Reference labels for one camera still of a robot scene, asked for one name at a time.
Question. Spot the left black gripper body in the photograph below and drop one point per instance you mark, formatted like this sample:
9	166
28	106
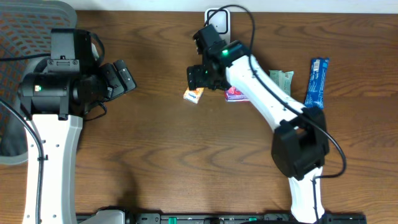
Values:
116	79

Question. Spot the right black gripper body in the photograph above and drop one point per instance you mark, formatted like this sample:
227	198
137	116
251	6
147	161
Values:
203	76

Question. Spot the red purple snack bag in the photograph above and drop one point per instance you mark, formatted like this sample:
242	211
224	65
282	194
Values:
234	95

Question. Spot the small orange snack box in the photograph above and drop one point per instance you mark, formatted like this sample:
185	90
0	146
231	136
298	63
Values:
193	95

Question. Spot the teal green snack packet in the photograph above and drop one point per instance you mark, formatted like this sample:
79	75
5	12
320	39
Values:
282	79

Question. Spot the blue Oreo cookie pack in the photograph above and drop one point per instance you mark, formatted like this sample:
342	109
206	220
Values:
316	84

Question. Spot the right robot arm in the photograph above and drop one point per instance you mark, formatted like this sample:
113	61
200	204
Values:
299	143

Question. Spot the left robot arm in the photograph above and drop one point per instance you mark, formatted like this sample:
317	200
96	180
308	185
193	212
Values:
56	101

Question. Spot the grey plastic mesh basket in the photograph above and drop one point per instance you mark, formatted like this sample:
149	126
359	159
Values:
25	31

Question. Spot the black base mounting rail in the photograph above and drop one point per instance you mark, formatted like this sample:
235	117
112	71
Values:
118	216

